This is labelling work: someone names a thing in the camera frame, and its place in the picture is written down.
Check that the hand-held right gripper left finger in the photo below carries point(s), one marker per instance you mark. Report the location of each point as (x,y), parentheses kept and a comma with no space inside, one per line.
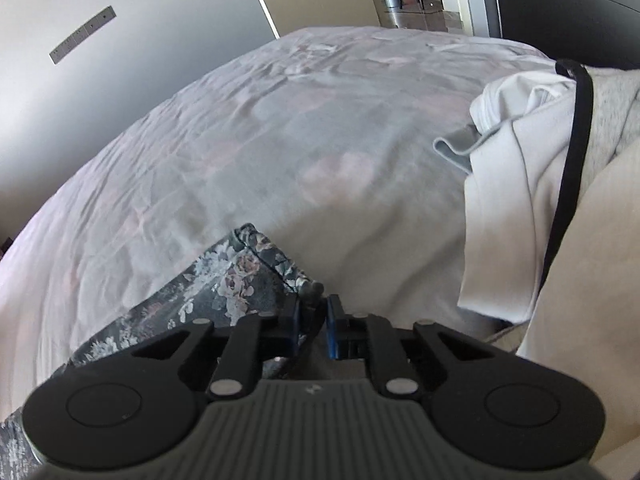
(295,325)

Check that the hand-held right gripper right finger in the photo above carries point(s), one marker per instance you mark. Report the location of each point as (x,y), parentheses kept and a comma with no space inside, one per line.
(332,330)

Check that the dark floral garment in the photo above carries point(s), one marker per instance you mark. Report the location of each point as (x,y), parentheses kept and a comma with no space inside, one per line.
(220,275)

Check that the bed with pale sheet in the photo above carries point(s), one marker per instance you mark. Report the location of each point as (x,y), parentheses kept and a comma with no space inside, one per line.
(225,135)

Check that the cream garment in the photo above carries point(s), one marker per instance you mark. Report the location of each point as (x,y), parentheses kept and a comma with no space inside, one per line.
(505,220)

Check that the pale grey cloth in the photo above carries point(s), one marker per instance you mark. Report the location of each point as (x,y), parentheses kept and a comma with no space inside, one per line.
(455,152)

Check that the beige cloth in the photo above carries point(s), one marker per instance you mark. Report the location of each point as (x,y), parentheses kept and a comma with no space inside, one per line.
(595,280)

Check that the white shirt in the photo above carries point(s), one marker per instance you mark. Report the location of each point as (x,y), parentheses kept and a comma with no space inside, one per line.
(515,100)

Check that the grey fleece garment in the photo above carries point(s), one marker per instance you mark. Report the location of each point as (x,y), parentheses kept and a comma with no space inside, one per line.
(612,120)

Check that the black sliding wardrobe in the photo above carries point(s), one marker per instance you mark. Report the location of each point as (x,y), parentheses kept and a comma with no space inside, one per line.
(550,5)

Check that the grey wall switch panel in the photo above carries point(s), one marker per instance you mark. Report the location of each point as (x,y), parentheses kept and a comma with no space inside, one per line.
(82,35)

